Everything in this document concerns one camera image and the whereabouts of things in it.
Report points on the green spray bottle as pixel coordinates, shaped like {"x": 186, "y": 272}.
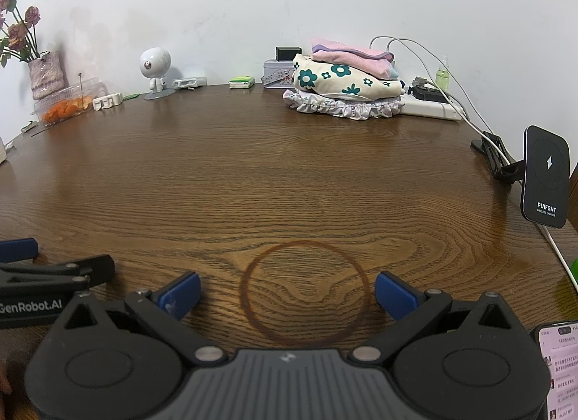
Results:
{"x": 443, "y": 77}

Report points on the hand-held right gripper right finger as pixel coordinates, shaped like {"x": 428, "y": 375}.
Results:
{"x": 397, "y": 296}

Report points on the white ruffled floral garment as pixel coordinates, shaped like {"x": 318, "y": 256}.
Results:
{"x": 343, "y": 107}

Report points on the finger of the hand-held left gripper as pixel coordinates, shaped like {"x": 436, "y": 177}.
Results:
{"x": 90, "y": 269}
{"x": 18, "y": 249}

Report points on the white robot figurine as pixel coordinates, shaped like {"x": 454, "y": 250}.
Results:
{"x": 156, "y": 63}

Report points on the black phone holder clamp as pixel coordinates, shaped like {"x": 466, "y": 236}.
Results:
{"x": 494, "y": 153}

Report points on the dried rose bouquet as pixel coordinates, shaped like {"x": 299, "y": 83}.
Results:
{"x": 20, "y": 31}

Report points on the black power adapter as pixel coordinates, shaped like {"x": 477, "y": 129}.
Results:
{"x": 429, "y": 92}

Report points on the white power strip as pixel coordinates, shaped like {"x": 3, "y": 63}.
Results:
{"x": 429, "y": 109}

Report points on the white flat gadget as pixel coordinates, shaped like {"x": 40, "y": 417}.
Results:
{"x": 189, "y": 82}

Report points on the grey tin box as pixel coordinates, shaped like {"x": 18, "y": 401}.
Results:
{"x": 277, "y": 77}

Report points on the smartphone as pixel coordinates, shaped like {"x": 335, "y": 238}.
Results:
{"x": 562, "y": 370}

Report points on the black small box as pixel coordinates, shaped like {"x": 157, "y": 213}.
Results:
{"x": 289, "y": 53}

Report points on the clear box of orange fruit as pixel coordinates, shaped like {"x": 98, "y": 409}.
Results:
{"x": 63, "y": 108}

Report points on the pink woven vase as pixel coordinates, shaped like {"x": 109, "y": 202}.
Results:
{"x": 45, "y": 77}

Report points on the pink purple-trimmed top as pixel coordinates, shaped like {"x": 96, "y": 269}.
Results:
{"x": 352, "y": 56}

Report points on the green and white small box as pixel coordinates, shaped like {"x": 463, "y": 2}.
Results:
{"x": 240, "y": 82}

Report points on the green object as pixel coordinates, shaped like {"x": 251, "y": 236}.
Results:
{"x": 574, "y": 271}

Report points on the cream green-flowered pants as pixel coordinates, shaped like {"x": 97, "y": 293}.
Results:
{"x": 343, "y": 79}

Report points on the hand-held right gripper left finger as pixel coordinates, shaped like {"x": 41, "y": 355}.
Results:
{"x": 180, "y": 294}

